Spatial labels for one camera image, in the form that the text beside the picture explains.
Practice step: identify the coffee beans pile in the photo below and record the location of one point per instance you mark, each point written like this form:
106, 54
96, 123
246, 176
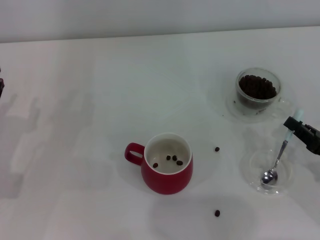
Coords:
257, 86

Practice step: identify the clear glass saucer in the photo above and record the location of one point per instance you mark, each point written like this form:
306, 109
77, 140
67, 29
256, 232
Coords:
235, 112

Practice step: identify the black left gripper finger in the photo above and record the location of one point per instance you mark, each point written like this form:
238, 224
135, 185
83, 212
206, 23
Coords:
1, 87

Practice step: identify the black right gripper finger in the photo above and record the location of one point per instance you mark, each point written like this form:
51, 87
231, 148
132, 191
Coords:
307, 137

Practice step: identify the clear glass cup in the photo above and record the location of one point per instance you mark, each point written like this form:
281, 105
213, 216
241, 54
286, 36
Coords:
278, 85

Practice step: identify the small clear glass dish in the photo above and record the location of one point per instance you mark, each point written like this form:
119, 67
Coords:
285, 175

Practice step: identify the red ceramic mug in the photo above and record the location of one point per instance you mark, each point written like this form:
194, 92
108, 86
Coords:
167, 183

